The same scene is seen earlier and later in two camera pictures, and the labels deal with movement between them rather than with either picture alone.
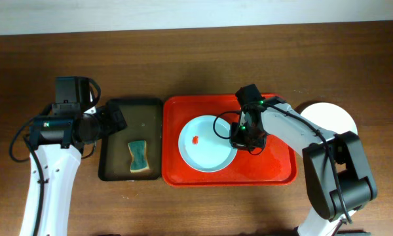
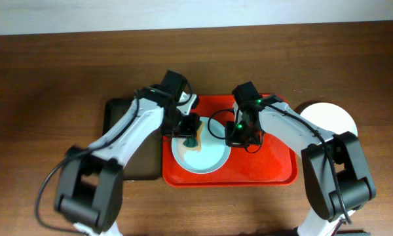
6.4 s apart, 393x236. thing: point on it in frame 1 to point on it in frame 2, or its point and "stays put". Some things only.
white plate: [331, 117] stays put
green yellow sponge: [138, 149] to [191, 142]
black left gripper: [116, 117] to [188, 128]
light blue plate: [204, 144] stays put
